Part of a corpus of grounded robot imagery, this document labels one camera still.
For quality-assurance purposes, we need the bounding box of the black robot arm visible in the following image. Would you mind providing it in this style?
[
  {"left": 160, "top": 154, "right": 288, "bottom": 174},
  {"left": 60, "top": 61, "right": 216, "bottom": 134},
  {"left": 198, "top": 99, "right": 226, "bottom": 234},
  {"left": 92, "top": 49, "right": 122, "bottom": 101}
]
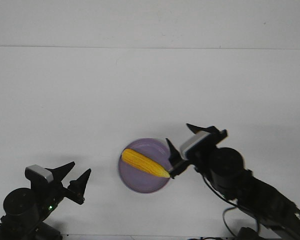
[
  {"left": 0, "top": 162, "right": 92, "bottom": 240},
  {"left": 166, "top": 123, "right": 300, "bottom": 240}
]

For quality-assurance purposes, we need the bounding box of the purple round plate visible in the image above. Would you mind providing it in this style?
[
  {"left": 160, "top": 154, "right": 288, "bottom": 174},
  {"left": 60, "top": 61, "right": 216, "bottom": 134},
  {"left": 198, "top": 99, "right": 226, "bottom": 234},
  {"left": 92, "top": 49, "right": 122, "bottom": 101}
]
[{"left": 118, "top": 138, "right": 171, "bottom": 194}]

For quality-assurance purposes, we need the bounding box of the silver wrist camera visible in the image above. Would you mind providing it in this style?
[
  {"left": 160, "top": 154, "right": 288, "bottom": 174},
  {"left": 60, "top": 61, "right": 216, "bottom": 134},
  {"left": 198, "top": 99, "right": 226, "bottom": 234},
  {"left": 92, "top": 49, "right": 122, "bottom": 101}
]
[
  {"left": 24, "top": 164, "right": 54, "bottom": 185},
  {"left": 179, "top": 131, "right": 210, "bottom": 160}
]

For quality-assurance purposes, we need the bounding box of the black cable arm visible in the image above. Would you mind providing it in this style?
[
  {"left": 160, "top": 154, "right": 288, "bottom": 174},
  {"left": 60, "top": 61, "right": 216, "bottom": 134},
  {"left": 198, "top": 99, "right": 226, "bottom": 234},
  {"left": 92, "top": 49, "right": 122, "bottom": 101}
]
[{"left": 193, "top": 167, "right": 261, "bottom": 238}]

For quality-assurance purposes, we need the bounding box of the yellow corn cob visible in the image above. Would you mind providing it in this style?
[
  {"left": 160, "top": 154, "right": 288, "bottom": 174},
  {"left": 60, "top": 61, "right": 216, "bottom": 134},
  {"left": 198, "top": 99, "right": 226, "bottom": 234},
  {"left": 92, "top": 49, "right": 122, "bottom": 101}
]
[{"left": 121, "top": 148, "right": 170, "bottom": 178}]

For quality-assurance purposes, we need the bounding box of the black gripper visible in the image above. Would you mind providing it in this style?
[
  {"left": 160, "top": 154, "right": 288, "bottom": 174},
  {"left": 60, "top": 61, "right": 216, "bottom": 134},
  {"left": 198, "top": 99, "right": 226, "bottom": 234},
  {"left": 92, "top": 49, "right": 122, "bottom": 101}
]
[
  {"left": 30, "top": 161, "right": 92, "bottom": 218},
  {"left": 165, "top": 123, "right": 228, "bottom": 179}
]

